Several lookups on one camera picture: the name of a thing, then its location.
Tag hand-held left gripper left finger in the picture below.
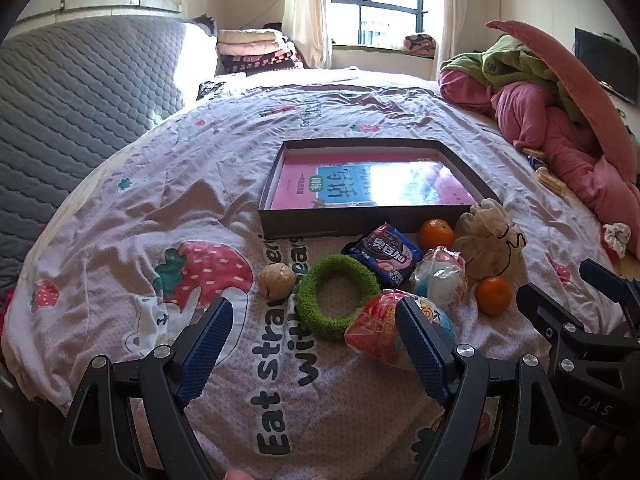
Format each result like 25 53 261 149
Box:
52 296 235 480

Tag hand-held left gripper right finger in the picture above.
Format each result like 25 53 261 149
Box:
394 296 581 480

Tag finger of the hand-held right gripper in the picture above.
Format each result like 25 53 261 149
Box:
516 285 640 376
580 259 640 321

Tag orange tangerine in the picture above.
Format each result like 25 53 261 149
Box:
419 218 456 252
476 276 513 317

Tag red snack cup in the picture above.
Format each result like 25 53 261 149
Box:
344 290 458 371

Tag clear bag with toy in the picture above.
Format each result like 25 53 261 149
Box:
409 246 468 309

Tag white drawstring pouch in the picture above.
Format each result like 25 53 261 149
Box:
452 198 528 282

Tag tan walnut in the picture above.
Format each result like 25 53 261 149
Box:
258 262 297 299

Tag blue cookie packet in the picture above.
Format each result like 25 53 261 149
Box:
341 222 426 289

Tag green fuzzy ring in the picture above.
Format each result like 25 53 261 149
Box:
295 253 383 341

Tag grey cardboard box tray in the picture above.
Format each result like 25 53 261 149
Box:
257 139 501 241

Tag white red scrunchie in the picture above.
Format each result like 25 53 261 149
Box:
600 222 633 261

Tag yellow biscuit packet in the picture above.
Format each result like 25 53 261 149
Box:
534 166 568 197

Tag strawberry printed bedsheet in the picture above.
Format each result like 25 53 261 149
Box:
2 67 626 480

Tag pink quilt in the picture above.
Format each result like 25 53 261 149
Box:
439 69 640 241

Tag long pink cushion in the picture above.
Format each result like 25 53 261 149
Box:
485 20 640 186

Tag black television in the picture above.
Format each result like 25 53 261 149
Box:
574 27 640 106

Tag green blanket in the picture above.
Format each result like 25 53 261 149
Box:
440 35 586 121

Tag grey quilted headboard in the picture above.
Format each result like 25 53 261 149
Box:
0 14 188 281

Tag folded patterned cloth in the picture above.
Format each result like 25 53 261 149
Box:
403 34 437 57

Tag stack of folded blankets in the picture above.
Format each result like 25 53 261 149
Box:
216 29 306 75

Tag narrow white curtain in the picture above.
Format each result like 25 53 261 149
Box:
431 0 458 81

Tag wide white curtain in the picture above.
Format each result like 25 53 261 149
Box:
282 0 335 70

